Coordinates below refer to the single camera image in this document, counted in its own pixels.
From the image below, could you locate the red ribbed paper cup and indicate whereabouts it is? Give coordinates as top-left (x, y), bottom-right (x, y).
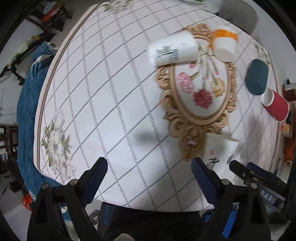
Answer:
top-left (261, 88), bottom-right (290, 122)

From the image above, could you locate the dark teal paper cup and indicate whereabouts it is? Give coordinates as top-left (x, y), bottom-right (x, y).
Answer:
top-left (245, 59), bottom-right (268, 96)

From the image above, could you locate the orange and white paper cup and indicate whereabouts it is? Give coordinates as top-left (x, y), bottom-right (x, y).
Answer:
top-left (211, 26), bottom-right (238, 62)

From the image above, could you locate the white paper cup green text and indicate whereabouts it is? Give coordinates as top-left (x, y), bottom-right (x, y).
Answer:
top-left (147, 30), bottom-right (198, 67)

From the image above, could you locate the floral diamond pattern tablecloth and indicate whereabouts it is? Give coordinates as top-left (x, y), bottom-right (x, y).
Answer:
top-left (34, 1), bottom-right (278, 211)

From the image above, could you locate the blue quilted blanket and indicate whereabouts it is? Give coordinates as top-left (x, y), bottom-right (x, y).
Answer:
top-left (16, 42), bottom-right (59, 201)

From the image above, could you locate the black tripod stand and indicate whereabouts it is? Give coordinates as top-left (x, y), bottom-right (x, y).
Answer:
top-left (1, 32), bottom-right (56, 85)

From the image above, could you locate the grey cushioned chair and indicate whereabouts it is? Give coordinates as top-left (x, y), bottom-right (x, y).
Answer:
top-left (219, 0), bottom-right (258, 35)

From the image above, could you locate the dark wooden chair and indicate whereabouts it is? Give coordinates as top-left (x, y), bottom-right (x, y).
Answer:
top-left (26, 1), bottom-right (72, 32)

